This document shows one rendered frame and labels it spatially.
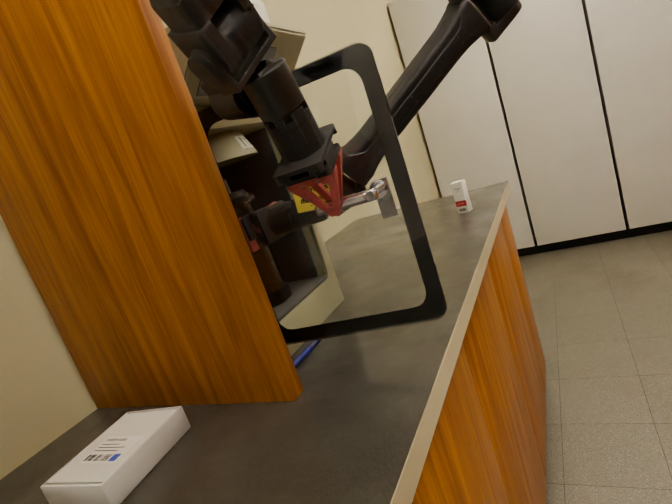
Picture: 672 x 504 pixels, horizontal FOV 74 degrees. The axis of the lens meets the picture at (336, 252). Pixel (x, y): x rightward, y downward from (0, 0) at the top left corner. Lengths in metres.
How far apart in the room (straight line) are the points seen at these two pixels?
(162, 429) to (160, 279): 0.22
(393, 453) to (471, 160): 3.32
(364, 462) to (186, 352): 0.37
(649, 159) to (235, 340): 3.38
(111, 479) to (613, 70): 3.53
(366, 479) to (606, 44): 3.42
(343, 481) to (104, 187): 0.54
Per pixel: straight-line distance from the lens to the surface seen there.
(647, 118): 3.73
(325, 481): 0.54
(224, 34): 0.50
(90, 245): 0.85
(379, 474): 0.52
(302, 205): 0.67
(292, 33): 0.93
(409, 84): 0.75
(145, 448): 0.72
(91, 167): 0.78
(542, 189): 3.74
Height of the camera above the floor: 1.27
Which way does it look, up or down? 12 degrees down
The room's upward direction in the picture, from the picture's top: 19 degrees counter-clockwise
